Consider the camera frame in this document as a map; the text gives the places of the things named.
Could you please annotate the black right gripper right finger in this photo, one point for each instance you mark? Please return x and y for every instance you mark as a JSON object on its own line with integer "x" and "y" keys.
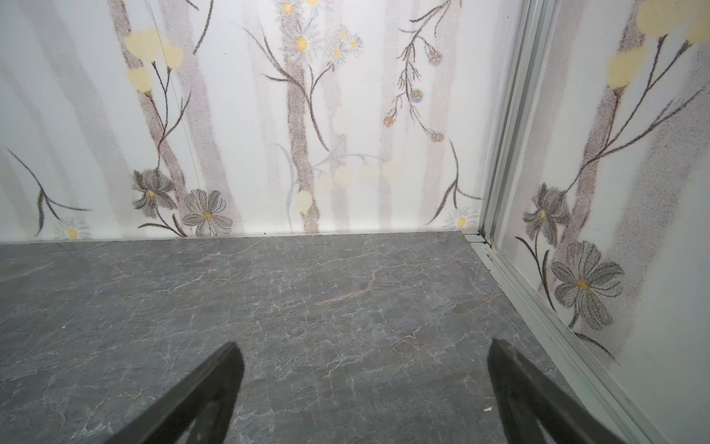
{"x": 531, "y": 406}

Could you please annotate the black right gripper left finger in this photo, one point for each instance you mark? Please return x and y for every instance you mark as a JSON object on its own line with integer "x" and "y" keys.
{"x": 200, "y": 406}

